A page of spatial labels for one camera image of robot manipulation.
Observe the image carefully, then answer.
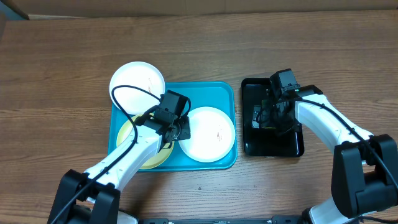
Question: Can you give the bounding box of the white plate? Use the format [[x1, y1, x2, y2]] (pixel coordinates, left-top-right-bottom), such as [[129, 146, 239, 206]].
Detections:
[[178, 106, 236, 162], [109, 62, 165, 114]]

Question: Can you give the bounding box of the yellow-green plate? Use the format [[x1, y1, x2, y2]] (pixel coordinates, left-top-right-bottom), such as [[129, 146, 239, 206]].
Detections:
[[116, 121, 175, 170]]

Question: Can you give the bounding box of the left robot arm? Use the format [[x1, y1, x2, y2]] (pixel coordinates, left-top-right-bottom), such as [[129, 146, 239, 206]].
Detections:
[[48, 105, 190, 223]]

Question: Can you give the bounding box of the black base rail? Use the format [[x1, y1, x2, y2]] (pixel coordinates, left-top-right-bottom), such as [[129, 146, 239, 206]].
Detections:
[[138, 215, 308, 224]]

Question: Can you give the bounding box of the green and yellow sponge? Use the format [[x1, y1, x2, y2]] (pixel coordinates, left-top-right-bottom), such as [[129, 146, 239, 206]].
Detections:
[[259, 99, 275, 129]]

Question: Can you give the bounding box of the black rectangular water tray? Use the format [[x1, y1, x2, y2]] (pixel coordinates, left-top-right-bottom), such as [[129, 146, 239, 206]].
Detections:
[[241, 78, 305, 157]]

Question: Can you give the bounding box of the teal plastic serving tray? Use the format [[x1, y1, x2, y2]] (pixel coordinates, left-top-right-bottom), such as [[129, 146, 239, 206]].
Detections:
[[108, 81, 238, 172]]

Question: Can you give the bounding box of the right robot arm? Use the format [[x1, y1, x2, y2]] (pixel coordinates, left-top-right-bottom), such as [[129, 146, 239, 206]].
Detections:
[[253, 85, 397, 223]]

